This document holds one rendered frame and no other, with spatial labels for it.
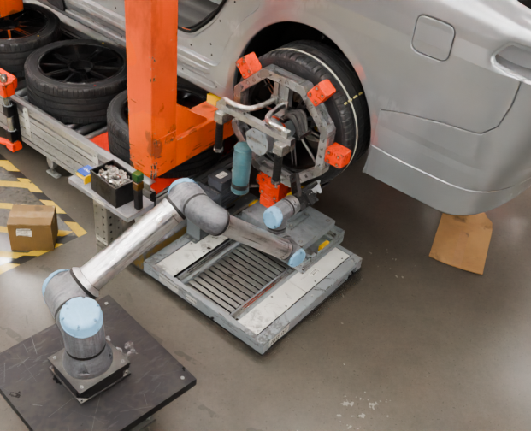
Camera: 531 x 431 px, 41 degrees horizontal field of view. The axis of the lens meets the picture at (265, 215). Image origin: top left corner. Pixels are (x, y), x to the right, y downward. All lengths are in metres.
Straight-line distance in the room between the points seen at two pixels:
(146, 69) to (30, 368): 1.32
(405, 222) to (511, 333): 0.92
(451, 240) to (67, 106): 2.33
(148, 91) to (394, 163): 1.12
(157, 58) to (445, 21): 1.20
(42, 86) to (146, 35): 1.34
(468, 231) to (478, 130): 1.50
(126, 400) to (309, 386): 0.89
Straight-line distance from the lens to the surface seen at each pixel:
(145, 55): 3.18
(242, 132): 3.49
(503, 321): 3.89
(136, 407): 2.86
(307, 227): 3.76
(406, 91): 3.02
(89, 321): 2.69
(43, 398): 2.92
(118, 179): 3.43
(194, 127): 3.59
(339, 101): 3.15
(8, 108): 4.43
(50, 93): 4.33
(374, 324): 3.65
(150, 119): 3.31
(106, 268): 2.81
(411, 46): 2.95
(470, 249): 4.24
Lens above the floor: 2.62
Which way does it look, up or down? 39 degrees down
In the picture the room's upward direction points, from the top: 7 degrees clockwise
